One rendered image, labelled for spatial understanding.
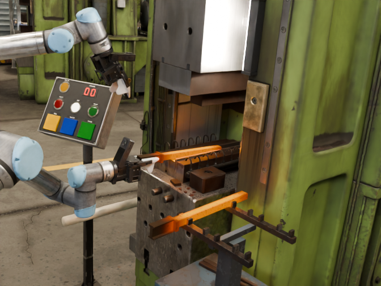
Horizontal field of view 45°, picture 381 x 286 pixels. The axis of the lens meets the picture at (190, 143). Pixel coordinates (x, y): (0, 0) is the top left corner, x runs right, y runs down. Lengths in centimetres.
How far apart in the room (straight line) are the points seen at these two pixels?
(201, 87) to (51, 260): 170
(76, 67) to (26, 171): 520
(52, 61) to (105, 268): 410
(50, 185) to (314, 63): 99
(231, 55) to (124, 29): 494
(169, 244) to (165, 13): 92
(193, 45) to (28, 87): 524
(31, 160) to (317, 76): 94
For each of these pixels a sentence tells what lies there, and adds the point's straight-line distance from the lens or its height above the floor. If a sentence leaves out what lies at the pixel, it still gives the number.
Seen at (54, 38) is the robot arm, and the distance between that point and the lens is 153.
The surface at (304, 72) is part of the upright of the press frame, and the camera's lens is 152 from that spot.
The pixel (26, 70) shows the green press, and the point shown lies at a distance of 673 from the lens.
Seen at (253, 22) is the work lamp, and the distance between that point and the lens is 161.
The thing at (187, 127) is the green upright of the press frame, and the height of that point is 104.
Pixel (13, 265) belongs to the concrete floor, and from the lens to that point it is 302.
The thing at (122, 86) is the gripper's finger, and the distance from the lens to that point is 176.
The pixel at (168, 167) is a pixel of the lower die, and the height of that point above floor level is 95.
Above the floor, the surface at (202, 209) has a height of 97.
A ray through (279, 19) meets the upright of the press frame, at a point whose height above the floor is 158.
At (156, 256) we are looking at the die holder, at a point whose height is 56.
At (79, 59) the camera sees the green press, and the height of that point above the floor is 62.
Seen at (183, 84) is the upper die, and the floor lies 131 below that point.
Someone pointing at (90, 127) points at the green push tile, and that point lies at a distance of 210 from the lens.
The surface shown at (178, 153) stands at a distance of 184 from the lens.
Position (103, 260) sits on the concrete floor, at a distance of 300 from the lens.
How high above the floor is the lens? 165
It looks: 19 degrees down
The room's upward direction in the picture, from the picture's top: 5 degrees clockwise
